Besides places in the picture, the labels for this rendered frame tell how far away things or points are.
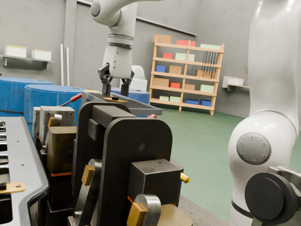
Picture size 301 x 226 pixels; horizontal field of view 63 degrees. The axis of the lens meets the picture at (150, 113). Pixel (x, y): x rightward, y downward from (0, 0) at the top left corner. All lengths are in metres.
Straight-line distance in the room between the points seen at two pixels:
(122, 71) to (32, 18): 7.04
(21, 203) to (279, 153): 0.49
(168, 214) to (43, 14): 7.66
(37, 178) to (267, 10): 0.63
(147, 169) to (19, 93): 2.79
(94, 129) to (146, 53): 9.12
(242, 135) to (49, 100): 2.15
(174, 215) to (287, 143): 0.27
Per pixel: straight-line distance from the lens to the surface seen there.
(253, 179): 0.17
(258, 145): 0.52
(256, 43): 0.59
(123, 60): 0.82
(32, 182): 0.62
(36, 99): 2.56
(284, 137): 0.54
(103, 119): 0.47
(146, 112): 0.70
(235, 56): 10.23
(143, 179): 0.38
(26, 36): 7.71
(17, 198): 0.57
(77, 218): 0.50
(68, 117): 0.88
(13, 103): 3.15
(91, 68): 8.37
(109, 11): 0.75
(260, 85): 0.61
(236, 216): 0.67
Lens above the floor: 1.27
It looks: 9 degrees down
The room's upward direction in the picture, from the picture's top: 7 degrees clockwise
